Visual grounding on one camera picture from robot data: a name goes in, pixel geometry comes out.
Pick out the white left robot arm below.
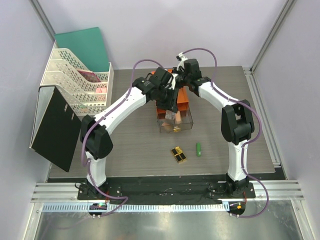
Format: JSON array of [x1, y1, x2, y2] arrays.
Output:
[[80, 67, 179, 200]]

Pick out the clear drawer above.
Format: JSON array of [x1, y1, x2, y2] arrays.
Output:
[[156, 103, 189, 119], [157, 108, 194, 133]]

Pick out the pink magazine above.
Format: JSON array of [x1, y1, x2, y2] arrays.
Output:
[[77, 69, 101, 83]]

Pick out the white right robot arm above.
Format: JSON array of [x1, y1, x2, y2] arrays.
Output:
[[173, 55, 255, 198]]

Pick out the teal folder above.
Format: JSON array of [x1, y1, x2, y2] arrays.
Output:
[[54, 27, 110, 72]]

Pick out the pink sticky notes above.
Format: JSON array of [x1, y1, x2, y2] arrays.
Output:
[[95, 87, 108, 94]]

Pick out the green lipstick tube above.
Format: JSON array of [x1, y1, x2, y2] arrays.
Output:
[[196, 142, 202, 157]]

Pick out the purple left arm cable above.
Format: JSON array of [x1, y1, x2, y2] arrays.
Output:
[[81, 58, 166, 217]]

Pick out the clear blue label bottle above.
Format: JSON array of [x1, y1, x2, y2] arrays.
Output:
[[165, 110, 176, 121]]

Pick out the white mesh file organizer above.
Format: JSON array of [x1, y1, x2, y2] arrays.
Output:
[[40, 45, 114, 116]]

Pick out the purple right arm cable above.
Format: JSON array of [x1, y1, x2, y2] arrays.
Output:
[[178, 47, 270, 219]]

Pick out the black binder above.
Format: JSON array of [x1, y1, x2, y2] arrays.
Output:
[[29, 85, 81, 172]]

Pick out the white slotted cable duct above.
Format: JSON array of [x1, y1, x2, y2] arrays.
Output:
[[42, 202, 230, 213]]

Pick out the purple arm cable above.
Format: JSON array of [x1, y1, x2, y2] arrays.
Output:
[[178, 47, 270, 219], [81, 58, 166, 217]]

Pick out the orange drawer cabinet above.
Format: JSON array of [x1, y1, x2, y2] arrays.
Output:
[[147, 69, 189, 105]]

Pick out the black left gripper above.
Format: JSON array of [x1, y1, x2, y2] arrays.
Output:
[[155, 85, 178, 113]]

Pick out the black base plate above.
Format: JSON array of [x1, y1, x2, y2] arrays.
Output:
[[74, 175, 256, 205]]

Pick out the gold black lipstick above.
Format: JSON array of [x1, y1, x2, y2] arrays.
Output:
[[170, 146, 183, 156], [174, 153, 187, 164]]

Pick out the peach foundation bottle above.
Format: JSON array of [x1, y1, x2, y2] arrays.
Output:
[[174, 111, 183, 124], [161, 121, 171, 127]]

